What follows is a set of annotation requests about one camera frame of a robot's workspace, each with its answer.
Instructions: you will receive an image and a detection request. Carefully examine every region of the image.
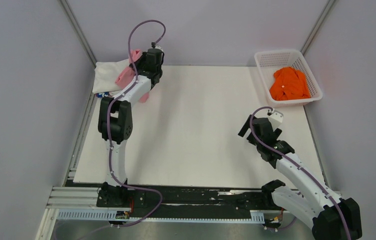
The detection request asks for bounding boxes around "pink t-shirt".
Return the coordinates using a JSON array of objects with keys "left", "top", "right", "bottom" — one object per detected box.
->
[{"left": 115, "top": 49, "right": 142, "bottom": 90}]

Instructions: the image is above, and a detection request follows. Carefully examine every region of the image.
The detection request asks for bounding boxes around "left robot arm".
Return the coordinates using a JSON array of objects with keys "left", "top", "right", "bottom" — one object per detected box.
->
[{"left": 98, "top": 46, "right": 164, "bottom": 207}]

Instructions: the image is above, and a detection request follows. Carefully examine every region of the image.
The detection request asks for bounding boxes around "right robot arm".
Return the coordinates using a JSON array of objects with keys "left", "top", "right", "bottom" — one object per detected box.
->
[{"left": 238, "top": 111, "right": 363, "bottom": 240}]

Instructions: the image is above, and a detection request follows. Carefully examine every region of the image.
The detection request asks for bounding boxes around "white folded t-shirt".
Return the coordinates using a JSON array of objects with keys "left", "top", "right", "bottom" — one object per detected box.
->
[{"left": 92, "top": 59, "right": 128, "bottom": 94}]

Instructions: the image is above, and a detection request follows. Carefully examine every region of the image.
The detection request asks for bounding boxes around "orange t-shirt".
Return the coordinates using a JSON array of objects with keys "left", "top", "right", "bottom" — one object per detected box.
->
[{"left": 270, "top": 67, "right": 311, "bottom": 101}]

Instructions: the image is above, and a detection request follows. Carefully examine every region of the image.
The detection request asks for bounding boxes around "blue printed folded t-shirt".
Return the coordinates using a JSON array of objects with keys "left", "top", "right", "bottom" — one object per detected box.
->
[{"left": 95, "top": 91, "right": 113, "bottom": 98}]

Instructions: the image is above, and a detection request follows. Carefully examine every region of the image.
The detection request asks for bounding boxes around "white plastic laundry basket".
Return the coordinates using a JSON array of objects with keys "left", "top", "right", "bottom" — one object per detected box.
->
[{"left": 254, "top": 49, "right": 323, "bottom": 108}]

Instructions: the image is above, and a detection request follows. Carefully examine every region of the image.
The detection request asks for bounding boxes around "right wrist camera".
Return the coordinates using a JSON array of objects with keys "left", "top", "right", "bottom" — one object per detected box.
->
[{"left": 267, "top": 109, "right": 284, "bottom": 130}]

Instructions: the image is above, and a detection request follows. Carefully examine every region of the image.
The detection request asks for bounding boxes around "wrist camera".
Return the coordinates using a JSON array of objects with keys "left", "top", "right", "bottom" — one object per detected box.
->
[
  {"left": 267, "top": 109, "right": 284, "bottom": 130},
  {"left": 155, "top": 45, "right": 164, "bottom": 52}
]

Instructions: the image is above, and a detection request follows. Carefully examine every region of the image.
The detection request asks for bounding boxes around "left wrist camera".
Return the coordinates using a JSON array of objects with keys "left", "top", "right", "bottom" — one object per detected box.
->
[{"left": 155, "top": 45, "right": 164, "bottom": 52}]

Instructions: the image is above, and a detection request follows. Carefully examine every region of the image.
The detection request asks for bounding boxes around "left aluminium corner post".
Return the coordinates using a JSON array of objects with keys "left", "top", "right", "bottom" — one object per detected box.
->
[{"left": 58, "top": 0, "right": 97, "bottom": 68}]

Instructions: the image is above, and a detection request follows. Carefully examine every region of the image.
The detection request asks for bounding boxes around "aluminium corner post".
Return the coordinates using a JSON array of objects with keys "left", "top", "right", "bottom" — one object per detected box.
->
[
  {"left": 58, "top": 0, "right": 97, "bottom": 68},
  {"left": 300, "top": 0, "right": 338, "bottom": 55}
]

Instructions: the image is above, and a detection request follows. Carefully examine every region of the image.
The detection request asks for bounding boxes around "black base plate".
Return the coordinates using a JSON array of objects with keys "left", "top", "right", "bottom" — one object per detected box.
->
[{"left": 96, "top": 185, "right": 282, "bottom": 218}]

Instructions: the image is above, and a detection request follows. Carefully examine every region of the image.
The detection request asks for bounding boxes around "right aluminium corner post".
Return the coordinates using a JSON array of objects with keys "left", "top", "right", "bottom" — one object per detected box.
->
[{"left": 300, "top": 0, "right": 338, "bottom": 55}]

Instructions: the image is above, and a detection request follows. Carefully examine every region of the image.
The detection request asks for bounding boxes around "white slotted cable duct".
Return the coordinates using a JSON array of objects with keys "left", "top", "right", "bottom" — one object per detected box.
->
[{"left": 56, "top": 209, "right": 265, "bottom": 224}]

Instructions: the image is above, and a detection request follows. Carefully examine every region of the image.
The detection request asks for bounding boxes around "aluminium frame rail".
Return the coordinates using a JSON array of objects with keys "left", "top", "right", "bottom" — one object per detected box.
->
[{"left": 45, "top": 187, "right": 348, "bottom": 215}]

